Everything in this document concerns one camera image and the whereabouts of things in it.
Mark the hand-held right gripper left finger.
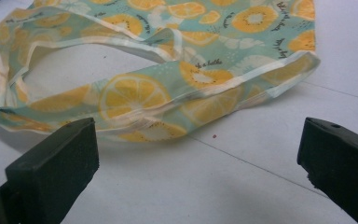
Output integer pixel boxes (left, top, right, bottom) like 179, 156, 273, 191
5, 117, 101, 224

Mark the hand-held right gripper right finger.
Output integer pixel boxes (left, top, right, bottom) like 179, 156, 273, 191
296, 117, 358, 224

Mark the lemon print tote bag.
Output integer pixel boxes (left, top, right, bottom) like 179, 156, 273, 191
0, 0, 321, 144

